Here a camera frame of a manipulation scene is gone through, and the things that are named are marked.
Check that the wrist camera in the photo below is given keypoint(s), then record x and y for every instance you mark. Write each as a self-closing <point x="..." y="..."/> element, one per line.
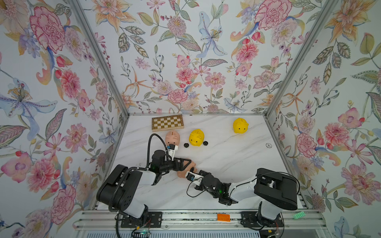
<point x="196" y="181"/>
<point x="172" y="149"/>

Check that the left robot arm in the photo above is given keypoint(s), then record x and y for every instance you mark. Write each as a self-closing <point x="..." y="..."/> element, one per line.
<point x="119" y="188"/>

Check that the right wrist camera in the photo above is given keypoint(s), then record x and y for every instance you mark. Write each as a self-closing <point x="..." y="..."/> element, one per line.
<point x="196" y="181"/>

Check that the wooden chessboard box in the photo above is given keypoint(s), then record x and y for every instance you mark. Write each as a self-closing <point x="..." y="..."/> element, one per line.
<point x="167" y="123"/>

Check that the pink piggy bank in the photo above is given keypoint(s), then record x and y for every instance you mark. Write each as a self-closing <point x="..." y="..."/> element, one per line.
<point x="191" y="167"/>
<point x="172" y="138"/>

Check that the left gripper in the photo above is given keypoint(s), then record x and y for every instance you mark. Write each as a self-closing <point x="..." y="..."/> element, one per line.
<point x="179" y="164"/>

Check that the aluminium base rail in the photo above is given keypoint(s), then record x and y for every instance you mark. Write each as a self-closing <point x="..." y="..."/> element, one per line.
<point x="199" y="220"/>

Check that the green connector on rail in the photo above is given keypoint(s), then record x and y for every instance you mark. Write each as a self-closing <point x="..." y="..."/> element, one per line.
<point x="299" y="215"/>

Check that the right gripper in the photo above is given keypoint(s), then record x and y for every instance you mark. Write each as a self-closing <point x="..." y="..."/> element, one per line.
<point x="205" y="174"/>

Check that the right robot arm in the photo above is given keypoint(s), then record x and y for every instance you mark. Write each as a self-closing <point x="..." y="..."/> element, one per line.
<point x="278" y="190"/>

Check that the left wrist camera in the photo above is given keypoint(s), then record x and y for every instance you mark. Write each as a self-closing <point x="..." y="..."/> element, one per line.
<point x="172" y="149"/>

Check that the yellow piggy bank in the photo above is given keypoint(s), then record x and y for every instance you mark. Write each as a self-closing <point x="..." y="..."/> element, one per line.
<point x="240" y="126"/>
<point x="196" y="137"/>

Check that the orange tag on rail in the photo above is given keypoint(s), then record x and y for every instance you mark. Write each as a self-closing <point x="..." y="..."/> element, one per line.
<point x="223" y="217"/>

